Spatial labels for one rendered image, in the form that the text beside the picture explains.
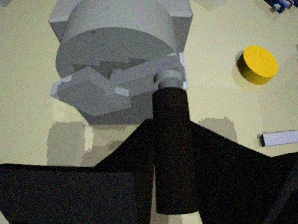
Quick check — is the blue c-clamp with grey screw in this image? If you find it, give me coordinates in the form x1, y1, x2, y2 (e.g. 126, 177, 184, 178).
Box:
265, 0, 298, 14

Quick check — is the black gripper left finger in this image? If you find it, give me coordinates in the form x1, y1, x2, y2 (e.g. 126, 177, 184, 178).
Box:
0, 119, 154, 224

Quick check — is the yellow short cylinder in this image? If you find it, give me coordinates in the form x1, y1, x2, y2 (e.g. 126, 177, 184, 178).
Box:
237, 45, 278, 84

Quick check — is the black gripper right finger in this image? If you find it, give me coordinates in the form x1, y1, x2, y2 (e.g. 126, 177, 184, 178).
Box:
190, 121, 298, 224

